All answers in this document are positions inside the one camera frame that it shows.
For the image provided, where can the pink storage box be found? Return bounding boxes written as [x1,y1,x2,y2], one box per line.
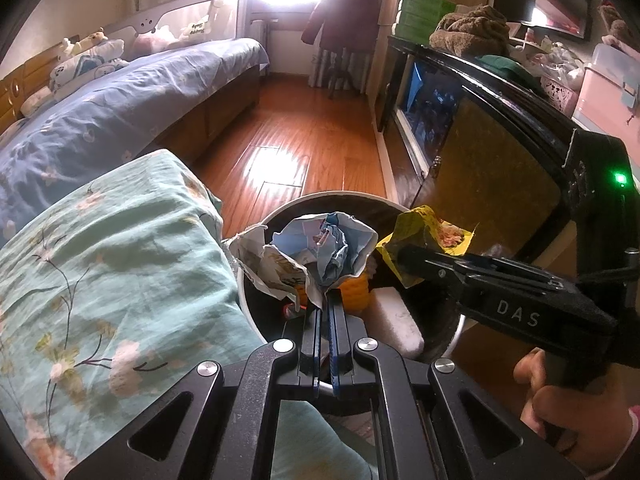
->
[572,42,640,141]

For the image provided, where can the small cream plush toy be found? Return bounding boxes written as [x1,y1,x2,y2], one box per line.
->
[62,27,108,56]

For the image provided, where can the person's right forearm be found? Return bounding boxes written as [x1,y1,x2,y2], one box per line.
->
[582,402,640,480]

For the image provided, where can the folded blue white quilt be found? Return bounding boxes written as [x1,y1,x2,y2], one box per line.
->
[50,39,132,93]

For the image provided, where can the white foam block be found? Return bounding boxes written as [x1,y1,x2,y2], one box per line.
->
[367,287,426,358]

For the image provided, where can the black glossy cabinet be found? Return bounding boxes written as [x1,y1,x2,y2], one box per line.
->
[375,35,601,271]

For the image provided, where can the grey bed guard rail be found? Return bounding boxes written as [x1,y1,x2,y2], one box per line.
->
[102,0,251,56]

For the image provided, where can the coat stand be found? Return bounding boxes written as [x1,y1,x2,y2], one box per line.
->
[327,47,358,101]

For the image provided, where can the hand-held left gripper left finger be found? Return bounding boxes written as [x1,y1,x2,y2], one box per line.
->
[65,310,322,480]

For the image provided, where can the green cloth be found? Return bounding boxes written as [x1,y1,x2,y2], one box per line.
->
[475,55,536,86]

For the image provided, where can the pink plush toy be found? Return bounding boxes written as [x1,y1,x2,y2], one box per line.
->
[134,25,176,53]

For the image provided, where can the blue white paper packet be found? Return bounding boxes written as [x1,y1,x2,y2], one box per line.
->
[227,211,379,308]

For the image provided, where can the wooden headboard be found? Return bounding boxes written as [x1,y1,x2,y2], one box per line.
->
[0,35,81,131]

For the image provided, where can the white lattice basket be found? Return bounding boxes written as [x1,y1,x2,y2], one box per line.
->
[540,77,586,116]

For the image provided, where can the white plastic bag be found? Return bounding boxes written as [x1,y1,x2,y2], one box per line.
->
[525,40,586,91]

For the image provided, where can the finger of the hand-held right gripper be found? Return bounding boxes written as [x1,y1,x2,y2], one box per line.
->
[395,242,566,293]

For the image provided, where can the stack of green boxes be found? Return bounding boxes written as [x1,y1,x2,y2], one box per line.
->
[392,0,458,38]

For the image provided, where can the yellow foam fruit net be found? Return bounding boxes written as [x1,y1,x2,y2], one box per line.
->
[340,270,373,316]

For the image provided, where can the person's right hand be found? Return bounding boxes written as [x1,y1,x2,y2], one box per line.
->
[515,349,640,473]

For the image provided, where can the grey patterned curtain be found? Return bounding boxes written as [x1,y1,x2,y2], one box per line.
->
[307,45,371,93]

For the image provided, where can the green floral tablecloth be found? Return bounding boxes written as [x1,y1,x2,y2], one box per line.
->
[0,149,373,480]

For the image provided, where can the dark red coat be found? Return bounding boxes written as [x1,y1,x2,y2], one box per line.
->
[300,0,381,53]

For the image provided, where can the brown fluffy towel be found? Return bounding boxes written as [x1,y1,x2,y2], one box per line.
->
[429,4,511,58]

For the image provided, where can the bed with blue sheet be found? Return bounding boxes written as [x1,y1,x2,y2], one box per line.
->
[0,37,271,241]

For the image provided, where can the black round trash bin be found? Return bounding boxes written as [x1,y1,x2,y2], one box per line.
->
[222,191,473,411]

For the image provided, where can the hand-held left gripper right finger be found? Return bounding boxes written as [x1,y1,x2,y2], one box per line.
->
[327,292,583,480]

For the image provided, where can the yellow snack wrapper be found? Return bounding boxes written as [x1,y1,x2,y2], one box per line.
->
[375,205,475,288]

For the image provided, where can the floral pillow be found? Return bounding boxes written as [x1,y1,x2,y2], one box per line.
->
[20,85,56,116]

